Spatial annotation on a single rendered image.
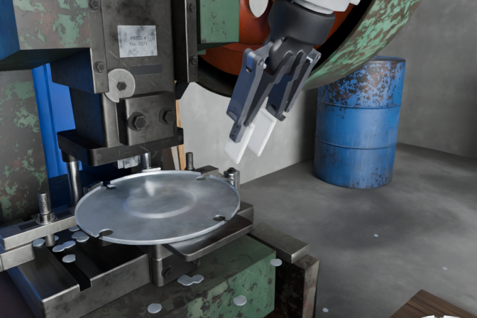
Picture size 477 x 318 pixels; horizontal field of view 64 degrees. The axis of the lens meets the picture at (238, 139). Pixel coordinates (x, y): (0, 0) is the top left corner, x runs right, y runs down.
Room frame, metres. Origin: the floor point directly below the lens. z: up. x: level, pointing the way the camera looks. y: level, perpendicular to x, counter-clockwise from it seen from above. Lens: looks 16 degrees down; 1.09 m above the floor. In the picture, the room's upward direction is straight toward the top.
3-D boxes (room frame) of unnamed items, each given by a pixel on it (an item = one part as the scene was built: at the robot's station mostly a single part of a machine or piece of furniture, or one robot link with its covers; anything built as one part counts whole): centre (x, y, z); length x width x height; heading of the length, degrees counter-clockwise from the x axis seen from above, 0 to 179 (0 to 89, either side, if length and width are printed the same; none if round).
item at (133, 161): (0.73, 0.22, 0.84); 0.05 x 0.03 x 0.04; 134
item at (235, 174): (0.76, 0.01, 0.75); 0.03 x 0.03 x 0.10; 44
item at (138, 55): (0.70, 0.20, 1.04); 0.17 x 0.15 x 0.30; 44
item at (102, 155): (0.74, 0.23, 0.86); 0.20 x 0.16 x 0.05; 134
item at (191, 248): (0.61, 0.11, 0.72); 0.25 x 0.14 x 0.14; 44
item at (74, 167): (0.72, 0.33, 0.81); 0.02 x 0.02 x 0.14
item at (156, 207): (0.64, 0.14, 0.78); 0.29 x 0.29 x 0.01
